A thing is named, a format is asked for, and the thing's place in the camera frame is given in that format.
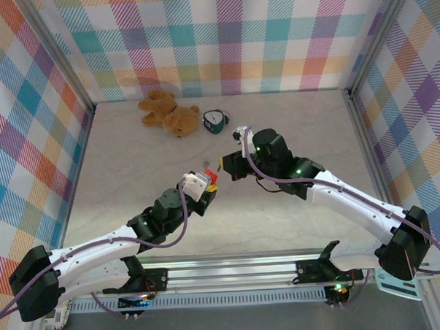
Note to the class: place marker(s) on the red padlock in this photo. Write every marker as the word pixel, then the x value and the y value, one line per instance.
pixel 211 176

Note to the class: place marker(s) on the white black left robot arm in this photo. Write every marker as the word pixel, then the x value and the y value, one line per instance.
pixel 92 252

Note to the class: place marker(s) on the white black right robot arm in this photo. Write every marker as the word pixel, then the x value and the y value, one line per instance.
pixel 353 199

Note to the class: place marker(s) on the dark teal alarm clock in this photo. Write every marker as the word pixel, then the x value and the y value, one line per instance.
pixel 214 121

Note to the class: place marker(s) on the tan plush teddy bear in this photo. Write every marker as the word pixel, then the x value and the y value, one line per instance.
pixel 174 121

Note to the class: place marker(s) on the black controller board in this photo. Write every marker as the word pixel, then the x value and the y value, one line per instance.
pixel 338 290
pixel 133 303

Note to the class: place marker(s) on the white printed package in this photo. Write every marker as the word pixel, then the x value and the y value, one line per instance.
pixel 58 318

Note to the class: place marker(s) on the light blue card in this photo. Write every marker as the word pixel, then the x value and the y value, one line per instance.
pixel 397 288

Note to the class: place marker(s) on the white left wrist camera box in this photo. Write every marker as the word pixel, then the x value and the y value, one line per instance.
pixel 192 186

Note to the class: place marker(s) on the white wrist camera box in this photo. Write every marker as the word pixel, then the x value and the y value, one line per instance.
pixel 192 186
pixel 245 134

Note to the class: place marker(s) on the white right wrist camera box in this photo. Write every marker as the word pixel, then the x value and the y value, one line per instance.
pixel 245 134

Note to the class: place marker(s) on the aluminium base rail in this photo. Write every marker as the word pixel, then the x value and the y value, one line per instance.
pixel 232 272

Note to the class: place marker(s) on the aluminium side rail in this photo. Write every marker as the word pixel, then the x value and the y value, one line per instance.
pixel 372 147
pixel 80 160

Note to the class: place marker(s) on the aluminium corner post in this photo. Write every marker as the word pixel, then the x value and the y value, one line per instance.
pixel 63 58
pixel 379 37

